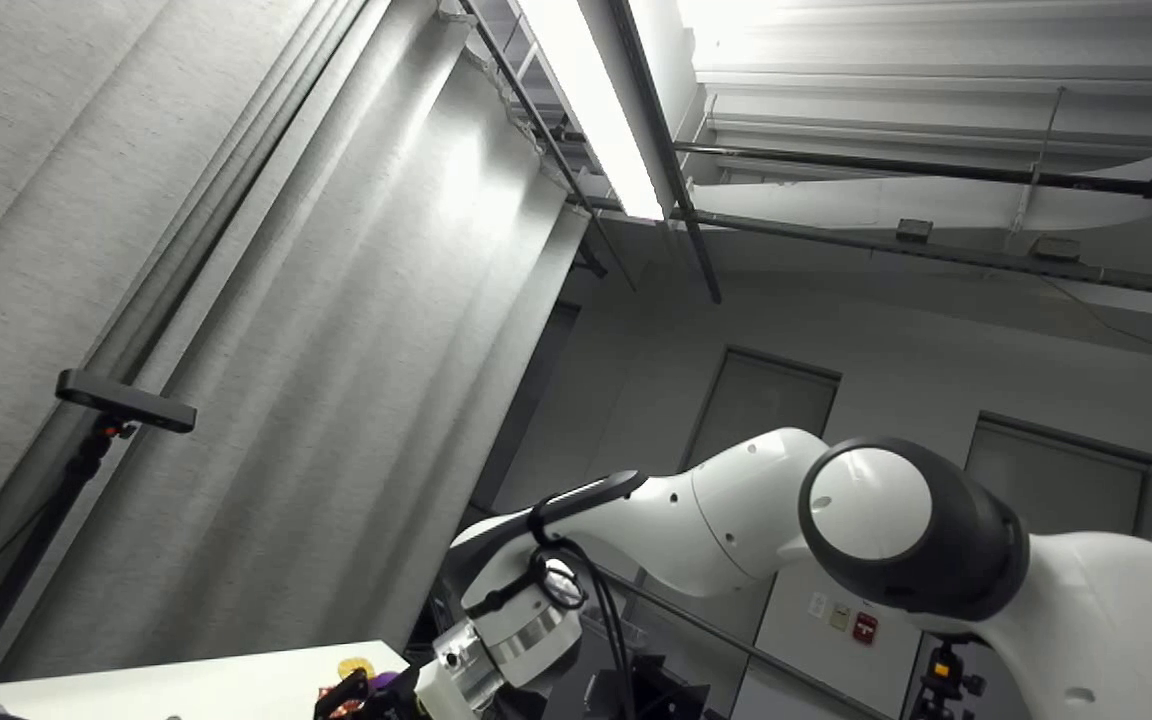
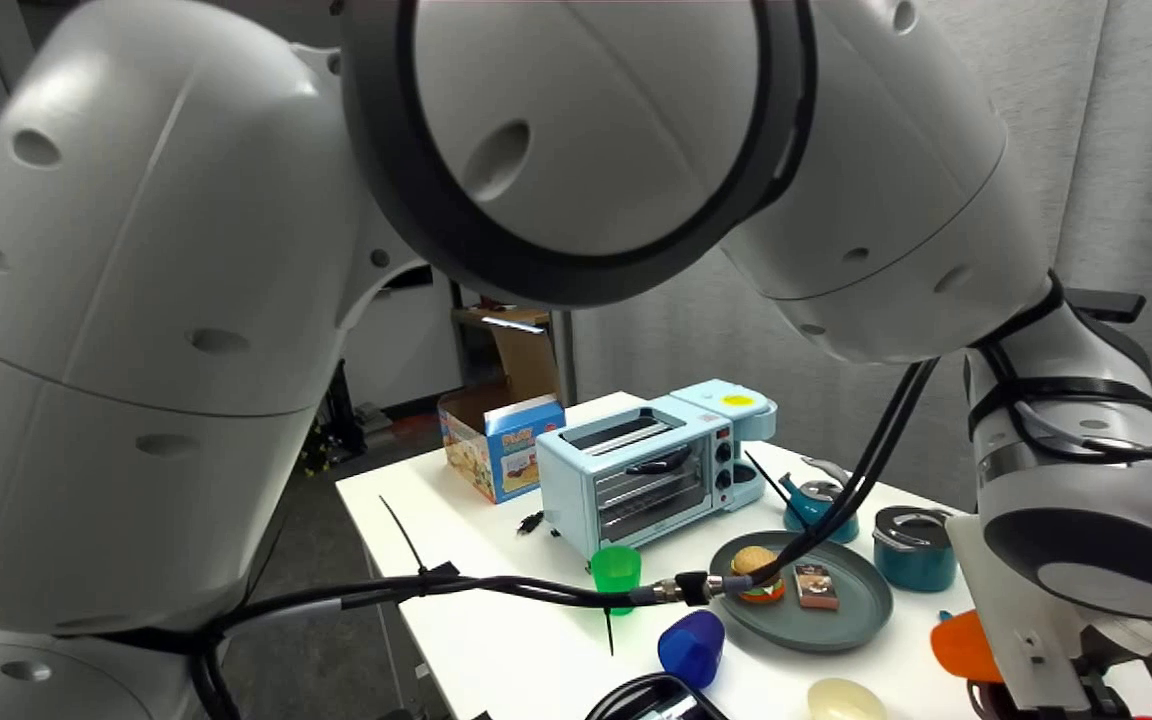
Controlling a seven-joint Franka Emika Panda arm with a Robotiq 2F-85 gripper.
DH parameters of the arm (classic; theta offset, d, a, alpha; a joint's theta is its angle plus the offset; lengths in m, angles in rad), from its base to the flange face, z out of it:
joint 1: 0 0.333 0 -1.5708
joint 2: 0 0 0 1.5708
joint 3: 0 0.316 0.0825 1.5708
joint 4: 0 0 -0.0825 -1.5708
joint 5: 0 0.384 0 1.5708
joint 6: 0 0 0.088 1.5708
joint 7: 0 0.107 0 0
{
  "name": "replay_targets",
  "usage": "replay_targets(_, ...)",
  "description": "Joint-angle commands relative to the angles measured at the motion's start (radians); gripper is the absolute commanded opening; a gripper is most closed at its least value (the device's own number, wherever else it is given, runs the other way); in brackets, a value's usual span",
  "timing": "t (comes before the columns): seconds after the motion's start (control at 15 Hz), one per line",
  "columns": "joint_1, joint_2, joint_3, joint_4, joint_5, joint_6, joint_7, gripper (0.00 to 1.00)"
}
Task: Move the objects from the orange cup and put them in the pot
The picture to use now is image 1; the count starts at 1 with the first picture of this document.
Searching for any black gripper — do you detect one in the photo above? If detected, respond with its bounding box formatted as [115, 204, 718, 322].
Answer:
[311, 678, 424, 720]

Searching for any yellow toy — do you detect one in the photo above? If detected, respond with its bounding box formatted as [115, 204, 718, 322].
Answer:
[331, 647, 380, 685]

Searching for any grey curtain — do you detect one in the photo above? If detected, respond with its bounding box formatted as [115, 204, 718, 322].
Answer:
[0, 0, 597, 685]

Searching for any black background equipment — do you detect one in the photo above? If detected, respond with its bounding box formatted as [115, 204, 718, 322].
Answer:
[583, 647, 726, 720]

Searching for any black tripod stand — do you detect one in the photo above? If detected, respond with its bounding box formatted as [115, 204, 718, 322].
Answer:
[0, 415, 129, 705]
[913, 638, 991, 720]

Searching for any grey door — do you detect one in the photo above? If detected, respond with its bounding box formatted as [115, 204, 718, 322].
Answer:
[958, 410, 1152, 550]
[675, 344, 845, 472]

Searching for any ceiling light fixture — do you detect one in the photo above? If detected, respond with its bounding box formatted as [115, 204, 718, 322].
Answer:
[516, 0, 670, 224]

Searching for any grey ceiling conduit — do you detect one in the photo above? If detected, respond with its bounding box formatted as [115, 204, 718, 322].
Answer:
[593, 204, 1152, 303]

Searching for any black ceiling pipe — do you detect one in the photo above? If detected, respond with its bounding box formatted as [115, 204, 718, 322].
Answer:
[670, 120, 1152, 204]

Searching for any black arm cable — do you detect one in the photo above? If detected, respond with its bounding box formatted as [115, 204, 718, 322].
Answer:
[519, 550, 634, 720]

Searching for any black bar camera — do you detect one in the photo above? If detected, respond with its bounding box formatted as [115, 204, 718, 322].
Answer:
[51, 368, 199, 439]

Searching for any ceiling cable tray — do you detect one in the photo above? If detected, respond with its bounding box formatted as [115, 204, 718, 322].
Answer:
[450, 0, 598, 217]

